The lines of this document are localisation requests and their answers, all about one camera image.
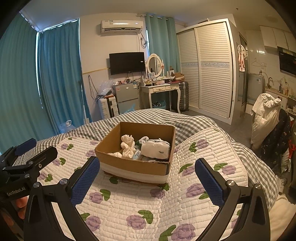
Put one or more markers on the white air conditioner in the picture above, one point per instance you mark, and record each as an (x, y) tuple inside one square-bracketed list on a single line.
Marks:
[(122, 26)]

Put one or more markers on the black range hood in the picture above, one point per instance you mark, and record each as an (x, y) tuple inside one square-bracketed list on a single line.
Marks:
[(288, 61)]

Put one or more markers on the floral quilted bedspread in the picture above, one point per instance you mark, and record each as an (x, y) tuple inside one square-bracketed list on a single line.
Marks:
[(161, 115)]

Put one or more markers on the dark suitcase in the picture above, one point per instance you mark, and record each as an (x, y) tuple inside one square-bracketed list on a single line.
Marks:
[(182, 96)]

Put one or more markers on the small brown box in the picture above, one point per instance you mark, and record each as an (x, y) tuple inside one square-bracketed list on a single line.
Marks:
[(178, 76)]

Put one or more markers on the teal basin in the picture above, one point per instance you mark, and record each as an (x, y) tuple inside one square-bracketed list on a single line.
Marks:
[(159, 105)]

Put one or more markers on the black television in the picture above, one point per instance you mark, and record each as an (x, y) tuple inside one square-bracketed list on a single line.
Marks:
[(127, 63)]

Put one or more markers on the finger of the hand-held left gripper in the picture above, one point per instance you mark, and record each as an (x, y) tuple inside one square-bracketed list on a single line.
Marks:
[(25, 146), (44, 156)]

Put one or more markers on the pink hanging garment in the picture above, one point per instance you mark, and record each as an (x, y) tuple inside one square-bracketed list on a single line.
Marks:
[(241, 59)]

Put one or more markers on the white suitcase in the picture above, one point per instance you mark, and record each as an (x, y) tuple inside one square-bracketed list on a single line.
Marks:
[(107, 109)]

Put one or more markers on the small photo frame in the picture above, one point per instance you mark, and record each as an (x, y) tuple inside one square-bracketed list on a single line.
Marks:
[(152, 76)]

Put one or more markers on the white louvred wardrobe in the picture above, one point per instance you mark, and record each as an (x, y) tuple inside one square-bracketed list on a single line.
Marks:
[(212, 69)]

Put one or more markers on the person's left hand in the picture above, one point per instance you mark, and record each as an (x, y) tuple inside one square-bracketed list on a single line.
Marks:
[(20, 207)]

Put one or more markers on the floral white quilt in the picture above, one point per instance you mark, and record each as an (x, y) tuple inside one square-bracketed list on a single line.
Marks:
[(129, 204)]

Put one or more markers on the brown cardboard box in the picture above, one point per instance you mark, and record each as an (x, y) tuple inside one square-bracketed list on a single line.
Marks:
[(134, 166)]

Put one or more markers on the clear water jug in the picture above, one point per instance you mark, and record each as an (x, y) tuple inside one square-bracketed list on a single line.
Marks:
[(66, 127)]

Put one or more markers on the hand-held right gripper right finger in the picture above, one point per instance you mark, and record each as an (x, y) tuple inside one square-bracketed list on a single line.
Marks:
[(208, 183)]

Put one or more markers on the grey mini fridge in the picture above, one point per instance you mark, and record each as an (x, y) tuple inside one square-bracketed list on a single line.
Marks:
[(126, 95)]

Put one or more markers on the white green sock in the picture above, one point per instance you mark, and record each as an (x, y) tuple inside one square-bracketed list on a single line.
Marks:
[(143, 139)]

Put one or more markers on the clear plastic bag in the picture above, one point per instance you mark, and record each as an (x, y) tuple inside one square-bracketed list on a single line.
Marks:
[(105, 88)]

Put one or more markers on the white jacket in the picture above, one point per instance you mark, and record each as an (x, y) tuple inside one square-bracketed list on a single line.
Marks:
[(264, 120)]

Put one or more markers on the white dressing table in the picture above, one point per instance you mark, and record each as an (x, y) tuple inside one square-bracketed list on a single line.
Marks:
[(159, 88)]

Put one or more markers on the oval white mirror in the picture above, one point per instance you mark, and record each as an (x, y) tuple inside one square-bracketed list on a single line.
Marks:
[(154, 65)]

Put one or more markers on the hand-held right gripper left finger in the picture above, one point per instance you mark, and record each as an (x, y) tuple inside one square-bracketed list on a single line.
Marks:
[(85, 183)]

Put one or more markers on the dark floral garment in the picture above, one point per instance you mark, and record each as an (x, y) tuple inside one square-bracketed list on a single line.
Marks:
[(275, 141)]

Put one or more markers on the printed tissue pack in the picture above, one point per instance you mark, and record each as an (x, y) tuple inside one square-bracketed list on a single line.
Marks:
[(155, 149)]

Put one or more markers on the teal curtain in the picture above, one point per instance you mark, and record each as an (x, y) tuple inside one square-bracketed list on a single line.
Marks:
[(168, 46), (60, 76), (20, 92)]

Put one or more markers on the grey washing machine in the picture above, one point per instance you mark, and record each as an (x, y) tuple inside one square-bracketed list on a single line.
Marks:
[(255, 87)]

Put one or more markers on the white wall cabinets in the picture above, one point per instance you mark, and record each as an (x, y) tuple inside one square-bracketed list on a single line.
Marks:
[(275, 37)]

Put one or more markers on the cream cloth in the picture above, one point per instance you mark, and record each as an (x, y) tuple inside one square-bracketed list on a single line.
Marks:
[(127, 144)]

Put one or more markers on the red plastic bag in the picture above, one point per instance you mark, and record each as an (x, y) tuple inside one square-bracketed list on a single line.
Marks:
[(291, 150)]

